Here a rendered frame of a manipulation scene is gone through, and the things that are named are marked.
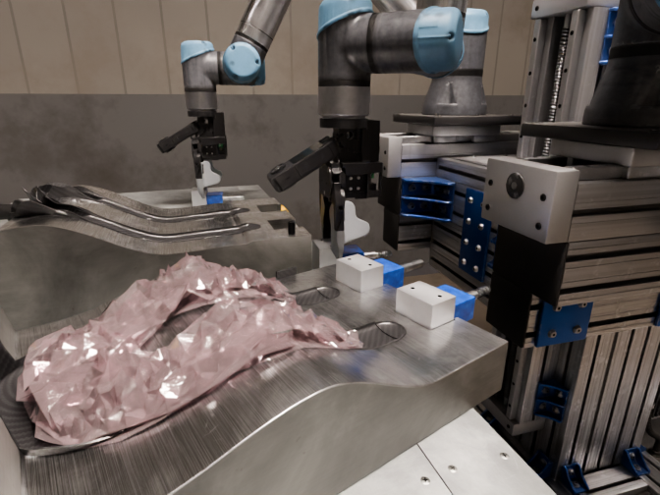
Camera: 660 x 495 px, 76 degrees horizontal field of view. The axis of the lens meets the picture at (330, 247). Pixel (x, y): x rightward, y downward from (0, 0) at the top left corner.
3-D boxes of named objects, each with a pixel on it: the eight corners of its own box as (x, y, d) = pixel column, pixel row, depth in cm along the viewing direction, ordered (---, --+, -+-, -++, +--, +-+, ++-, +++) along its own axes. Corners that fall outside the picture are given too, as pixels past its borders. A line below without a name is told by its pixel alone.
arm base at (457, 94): (464, 113, 113) (467, 73, 109) (499, 115, 99) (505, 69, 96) (411, 113, 109) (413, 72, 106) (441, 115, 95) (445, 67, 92)
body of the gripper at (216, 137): (226, 162, 106) (222, 111, 102) (191, 162, 104) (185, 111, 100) (227, 158, 113) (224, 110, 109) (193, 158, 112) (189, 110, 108)
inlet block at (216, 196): (245, 205, 117) (244, 186, 115) (245, 209, 112) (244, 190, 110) (194, 206, 114) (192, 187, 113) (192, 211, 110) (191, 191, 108)
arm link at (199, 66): (215, 39, 97) (176, 38, 95) (219, 91, 100) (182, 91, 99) (217, 44, 104) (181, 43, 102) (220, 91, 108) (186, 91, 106)
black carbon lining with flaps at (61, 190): (248, 217, 77) (245, 165, 74) (264, 244, 63) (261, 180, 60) (26, 236, 67) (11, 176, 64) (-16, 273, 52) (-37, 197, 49)
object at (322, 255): (385, 262, 75) (386, 234, 73) (396, 273, 71) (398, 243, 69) (312, 269, 72) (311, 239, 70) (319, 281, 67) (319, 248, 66)
